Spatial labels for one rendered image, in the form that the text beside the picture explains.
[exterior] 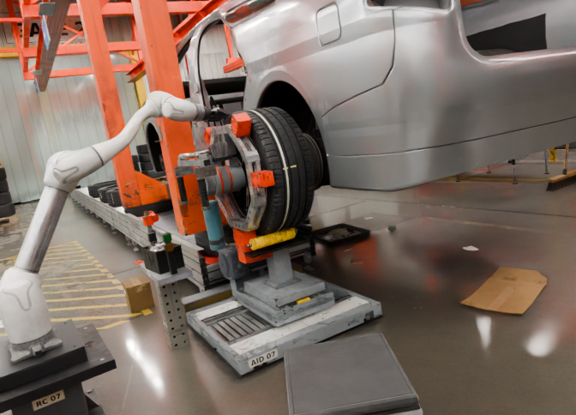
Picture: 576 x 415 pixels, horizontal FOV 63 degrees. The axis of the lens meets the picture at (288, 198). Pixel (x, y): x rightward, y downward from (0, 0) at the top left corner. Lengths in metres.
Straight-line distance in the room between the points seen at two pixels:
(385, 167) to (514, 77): 0.60
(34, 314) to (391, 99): 1.61
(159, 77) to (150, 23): 0.30
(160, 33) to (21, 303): 1.61
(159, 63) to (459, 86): 1.68
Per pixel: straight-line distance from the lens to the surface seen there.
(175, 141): 2.83
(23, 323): 2.12
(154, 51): 2.87
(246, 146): 2.28
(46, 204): 2.29
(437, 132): 1.89
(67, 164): 2.15
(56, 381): 2.03
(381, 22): 1.92
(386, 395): 1.38
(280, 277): 2.59
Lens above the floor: 1.09
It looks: 9 degrees down
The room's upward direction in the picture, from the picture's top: 9 degrees counter-clockwise
